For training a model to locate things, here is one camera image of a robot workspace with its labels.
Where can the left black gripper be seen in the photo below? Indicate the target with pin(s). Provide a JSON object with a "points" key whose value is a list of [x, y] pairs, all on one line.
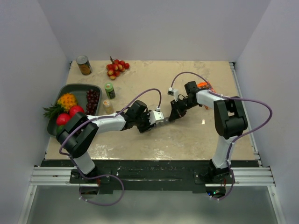
{"points": [[147, 126]]}

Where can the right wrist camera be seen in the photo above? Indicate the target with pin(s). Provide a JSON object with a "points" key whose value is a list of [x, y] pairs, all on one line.
{"points": [[173, 92]]}

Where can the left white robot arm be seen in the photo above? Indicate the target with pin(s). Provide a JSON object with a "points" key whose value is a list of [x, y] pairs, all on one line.
{"points": [[79, 132]]}

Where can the grey weekly pill organizer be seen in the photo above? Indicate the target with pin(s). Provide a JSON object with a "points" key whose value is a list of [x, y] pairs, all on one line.
{"points": [[163, 122]]}

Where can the red cherry bunch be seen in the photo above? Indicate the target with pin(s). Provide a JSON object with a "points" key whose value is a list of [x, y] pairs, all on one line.
{"points": [[116, 67]]}

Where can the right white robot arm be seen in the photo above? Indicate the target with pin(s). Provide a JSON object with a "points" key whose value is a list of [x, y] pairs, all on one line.
{"points": [[229, 119]]}

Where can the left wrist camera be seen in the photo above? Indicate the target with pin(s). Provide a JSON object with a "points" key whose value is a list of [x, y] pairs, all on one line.
{"points": [[156, 116]]}

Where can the red toy fruit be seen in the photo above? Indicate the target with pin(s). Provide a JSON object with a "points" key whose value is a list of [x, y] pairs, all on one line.
{"points": [[63, 119]]}

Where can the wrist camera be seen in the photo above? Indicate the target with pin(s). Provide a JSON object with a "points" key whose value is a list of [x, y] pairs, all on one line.
{"points": [[156, 116], [173, 92]]}

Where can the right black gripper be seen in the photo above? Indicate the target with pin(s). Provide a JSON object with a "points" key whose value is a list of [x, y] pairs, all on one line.
{"points": [[176, 112]]}

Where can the dark purple grape bunch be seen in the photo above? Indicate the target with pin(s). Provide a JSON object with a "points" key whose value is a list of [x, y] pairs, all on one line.
{"points": [[92, 97]]}

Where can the black base frame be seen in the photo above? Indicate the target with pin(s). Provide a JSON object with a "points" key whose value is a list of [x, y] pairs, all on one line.
{"points": [[115, 175]]}

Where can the green toy lime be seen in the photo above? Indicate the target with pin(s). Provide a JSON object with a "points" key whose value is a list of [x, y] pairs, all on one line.
{"points": [[59, 128]]}

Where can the toy pineapple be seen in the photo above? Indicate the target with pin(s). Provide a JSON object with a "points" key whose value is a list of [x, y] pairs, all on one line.
{"points": [[63, 104]]}

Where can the red toy apple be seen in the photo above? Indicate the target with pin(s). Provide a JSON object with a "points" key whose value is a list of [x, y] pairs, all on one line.
{"points": [[75, 109]]}

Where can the green lid bottle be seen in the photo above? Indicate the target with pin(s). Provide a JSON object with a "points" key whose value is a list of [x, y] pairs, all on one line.
{"points": [[109, 88]]}

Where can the tin food can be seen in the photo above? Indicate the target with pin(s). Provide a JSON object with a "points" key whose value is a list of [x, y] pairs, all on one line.
{"points": [[84, 65]]}

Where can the orange cardboard box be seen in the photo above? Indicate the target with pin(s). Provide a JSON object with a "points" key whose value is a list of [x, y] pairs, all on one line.
{"points": [[206, 87]]}

